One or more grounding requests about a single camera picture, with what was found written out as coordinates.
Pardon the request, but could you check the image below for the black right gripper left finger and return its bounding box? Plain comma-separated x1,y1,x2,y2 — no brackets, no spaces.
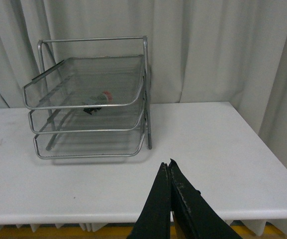
127,163,171,239

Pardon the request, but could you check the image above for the silver mesh tray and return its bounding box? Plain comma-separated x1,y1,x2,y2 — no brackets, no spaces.
28,97,144,134
22,55,144,110
33,126,145,159

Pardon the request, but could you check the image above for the grey curtain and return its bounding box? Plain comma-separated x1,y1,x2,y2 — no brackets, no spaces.
0,0,287,168

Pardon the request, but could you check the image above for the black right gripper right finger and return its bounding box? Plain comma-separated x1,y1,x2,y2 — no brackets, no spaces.
169,159,240,239

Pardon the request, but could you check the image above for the red emergency push button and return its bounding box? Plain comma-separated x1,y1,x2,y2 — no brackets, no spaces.
83,91,113,115

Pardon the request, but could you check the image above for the silver wire rack frame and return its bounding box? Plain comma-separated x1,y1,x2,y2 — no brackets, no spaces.
37,36,152,149

